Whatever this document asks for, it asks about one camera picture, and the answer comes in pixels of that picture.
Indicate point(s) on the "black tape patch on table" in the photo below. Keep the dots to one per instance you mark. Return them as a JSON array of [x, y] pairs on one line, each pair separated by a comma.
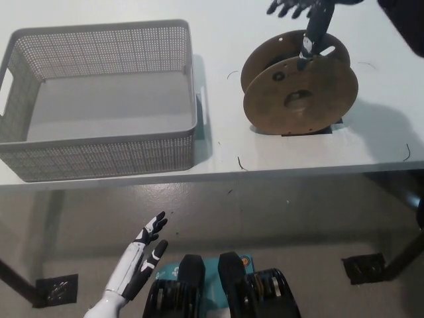
[[326, 131]]

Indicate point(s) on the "brown cardboard filament spool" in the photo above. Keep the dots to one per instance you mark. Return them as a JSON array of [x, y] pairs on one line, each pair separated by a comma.
[[265, 109]]

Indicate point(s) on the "black ribbed robot body block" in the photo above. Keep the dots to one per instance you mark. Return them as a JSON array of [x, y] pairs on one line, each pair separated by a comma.
[[232, 268], [192, 268]]

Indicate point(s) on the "black floor tape patch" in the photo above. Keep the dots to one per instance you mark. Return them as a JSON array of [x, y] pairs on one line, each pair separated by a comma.
[[364, 269], [56, 291]]

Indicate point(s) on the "black right hand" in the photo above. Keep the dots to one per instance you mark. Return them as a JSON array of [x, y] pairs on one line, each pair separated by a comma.
[[318, 20]]

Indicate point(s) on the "grey perforated plastic basket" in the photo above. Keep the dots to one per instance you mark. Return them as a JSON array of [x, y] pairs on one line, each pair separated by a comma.
[[99, 154]]

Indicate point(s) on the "white and black left hand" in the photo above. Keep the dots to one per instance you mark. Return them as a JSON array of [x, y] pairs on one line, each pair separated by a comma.
[[130, 268]]

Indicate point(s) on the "dark table leg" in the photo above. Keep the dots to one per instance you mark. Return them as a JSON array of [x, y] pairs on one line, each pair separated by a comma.
[[16, 278], [407, 255]]

